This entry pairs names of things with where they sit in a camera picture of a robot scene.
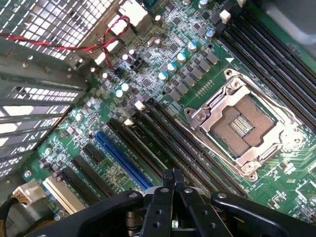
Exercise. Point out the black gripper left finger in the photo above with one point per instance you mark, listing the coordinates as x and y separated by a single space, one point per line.
158 212

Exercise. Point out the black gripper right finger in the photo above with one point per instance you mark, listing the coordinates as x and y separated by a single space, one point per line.
197 212

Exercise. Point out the black RAM slot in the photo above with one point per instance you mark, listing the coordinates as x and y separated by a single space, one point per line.
286 53
185 139
286 68
286 84
172 164
185 151
185 163
286 100

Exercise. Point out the blue expansion slot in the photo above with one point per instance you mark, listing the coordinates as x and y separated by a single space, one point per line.
123 159

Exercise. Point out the long black expansion slot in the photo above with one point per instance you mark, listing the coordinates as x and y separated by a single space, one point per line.
135 150

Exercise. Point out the medium black expansion slot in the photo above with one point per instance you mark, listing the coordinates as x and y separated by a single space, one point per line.
81 186
93 176

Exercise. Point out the thin metal locking lever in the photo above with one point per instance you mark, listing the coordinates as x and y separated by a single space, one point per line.
197 137
271 99

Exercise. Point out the short black expansion slot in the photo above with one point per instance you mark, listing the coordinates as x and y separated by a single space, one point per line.
93 153

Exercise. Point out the white expansion slot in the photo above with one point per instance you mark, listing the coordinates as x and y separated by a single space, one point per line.
64 195

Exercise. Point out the silver CPU socket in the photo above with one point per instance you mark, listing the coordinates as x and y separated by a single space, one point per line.
243 126

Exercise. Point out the blue-topped capacitor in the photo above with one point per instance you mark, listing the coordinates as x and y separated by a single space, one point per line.
163 75
192 46
125 87
203 3
171 67
181 57
209 33
119 93

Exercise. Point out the green motherboard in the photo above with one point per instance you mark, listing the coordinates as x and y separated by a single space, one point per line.
158 84

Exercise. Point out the white power connector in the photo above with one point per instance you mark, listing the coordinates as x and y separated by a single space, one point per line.
28 193

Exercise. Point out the grey metal PC case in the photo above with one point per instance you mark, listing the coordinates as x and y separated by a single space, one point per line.
37 66

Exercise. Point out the large white board connector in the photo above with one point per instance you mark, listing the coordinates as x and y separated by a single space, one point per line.
133 12

